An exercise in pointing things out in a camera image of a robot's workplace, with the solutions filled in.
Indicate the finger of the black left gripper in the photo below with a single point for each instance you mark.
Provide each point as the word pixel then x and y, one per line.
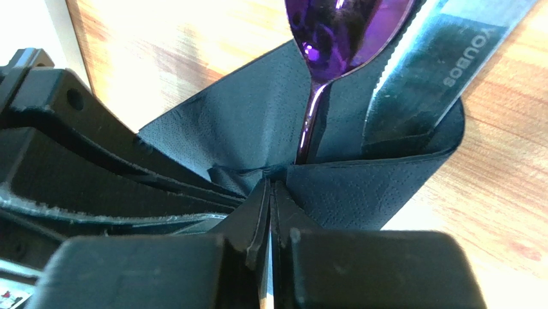
pixel 47 184
pixel 57 103

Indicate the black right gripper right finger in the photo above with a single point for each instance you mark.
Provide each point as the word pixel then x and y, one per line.
pixel 315 267

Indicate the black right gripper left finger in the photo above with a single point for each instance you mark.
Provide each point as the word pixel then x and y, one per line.
pixel 221 268

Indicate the black paper napkin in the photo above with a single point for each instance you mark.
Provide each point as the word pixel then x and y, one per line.
pixel 244 128

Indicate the purple metallic spoon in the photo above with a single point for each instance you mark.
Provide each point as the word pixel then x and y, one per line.
pixel 335 38

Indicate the silver table knife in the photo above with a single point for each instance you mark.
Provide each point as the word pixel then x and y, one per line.
pixel 441 52

